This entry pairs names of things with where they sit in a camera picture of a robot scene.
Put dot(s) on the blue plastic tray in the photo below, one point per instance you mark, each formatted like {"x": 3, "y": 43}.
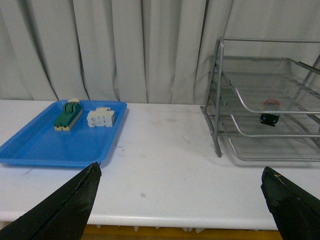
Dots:
{"x": 39, "y": 144}

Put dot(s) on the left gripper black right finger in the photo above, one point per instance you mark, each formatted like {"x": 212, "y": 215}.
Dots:
{"x": 295, "y": 211}

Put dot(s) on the silver wire mesh rack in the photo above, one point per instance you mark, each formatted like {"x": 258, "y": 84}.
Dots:
{"x": 237, "y": 87}

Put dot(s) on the green knife switch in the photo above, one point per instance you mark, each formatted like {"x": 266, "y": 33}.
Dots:
{"x": 71, "y": 112}

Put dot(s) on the white curtain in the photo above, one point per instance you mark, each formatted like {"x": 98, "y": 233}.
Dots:
{"x": 136, "y": 51}

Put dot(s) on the white circuit breaker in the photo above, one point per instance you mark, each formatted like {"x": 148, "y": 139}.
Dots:
{"x": 101, "y": 117}

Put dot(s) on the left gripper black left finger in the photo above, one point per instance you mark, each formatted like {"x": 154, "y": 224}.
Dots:
{"x": 61, "y": 216}

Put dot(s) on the red emergency stop button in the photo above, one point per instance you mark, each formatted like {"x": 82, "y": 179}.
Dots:
{"x": 270, "y": 119}

